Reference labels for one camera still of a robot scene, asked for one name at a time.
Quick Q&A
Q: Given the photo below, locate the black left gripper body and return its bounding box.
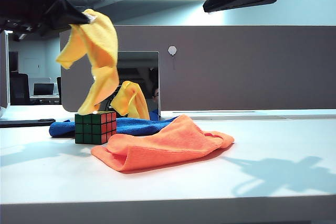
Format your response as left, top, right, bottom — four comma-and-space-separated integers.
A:
0, 0, 58, 38

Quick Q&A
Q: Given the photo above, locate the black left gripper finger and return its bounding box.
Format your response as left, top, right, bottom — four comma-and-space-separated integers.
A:
46, 0, 92, 29

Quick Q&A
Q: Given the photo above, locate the yellow microfiber rag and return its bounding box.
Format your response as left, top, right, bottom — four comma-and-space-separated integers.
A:
55, 8, 120, 116

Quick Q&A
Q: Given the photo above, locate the Rubik's cube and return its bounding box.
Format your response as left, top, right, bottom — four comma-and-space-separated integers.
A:
75, 111, 118, 145

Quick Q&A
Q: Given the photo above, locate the blue microfiber rag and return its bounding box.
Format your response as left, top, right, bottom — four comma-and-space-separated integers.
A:
49, 117, 179, 138

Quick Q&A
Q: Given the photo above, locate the orange microfiber rag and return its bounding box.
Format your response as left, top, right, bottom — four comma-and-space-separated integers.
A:
91, 114, 235, 173

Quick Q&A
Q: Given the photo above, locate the narrow grey desk partition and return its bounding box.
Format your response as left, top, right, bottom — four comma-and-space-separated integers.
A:
0, 31, 11, 108

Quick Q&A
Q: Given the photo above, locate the wide grey desk partition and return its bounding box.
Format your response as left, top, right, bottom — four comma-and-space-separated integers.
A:
59, 25, 336, 113

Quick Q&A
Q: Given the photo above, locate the black office chair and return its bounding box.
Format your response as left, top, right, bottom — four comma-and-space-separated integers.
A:
9, 73, 30, 106
56, 77, 62, 104

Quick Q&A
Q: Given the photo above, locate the black computer monitor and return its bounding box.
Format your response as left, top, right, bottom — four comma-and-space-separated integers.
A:
33, 82, 55, 97

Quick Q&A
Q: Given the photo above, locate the standing rectangular mirror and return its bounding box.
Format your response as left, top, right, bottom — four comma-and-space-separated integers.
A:
92, 51, 162, 120

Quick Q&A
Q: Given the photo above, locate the black smartphone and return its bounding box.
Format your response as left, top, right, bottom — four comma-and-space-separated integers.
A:
0, 118, 56, 128

